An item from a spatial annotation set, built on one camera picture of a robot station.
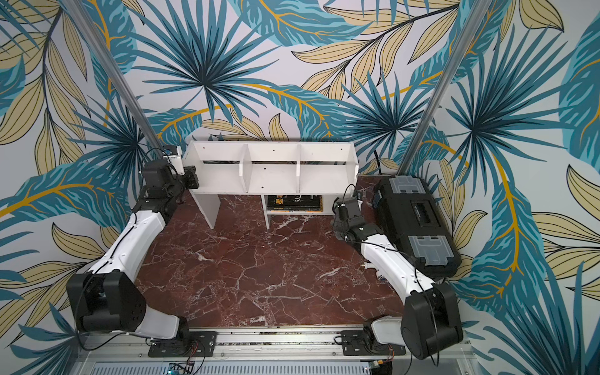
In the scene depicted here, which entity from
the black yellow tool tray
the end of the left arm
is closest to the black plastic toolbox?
the black yellow tool tray

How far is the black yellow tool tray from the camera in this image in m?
0.92

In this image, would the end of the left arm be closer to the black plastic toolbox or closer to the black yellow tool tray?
the black yellow tool tray
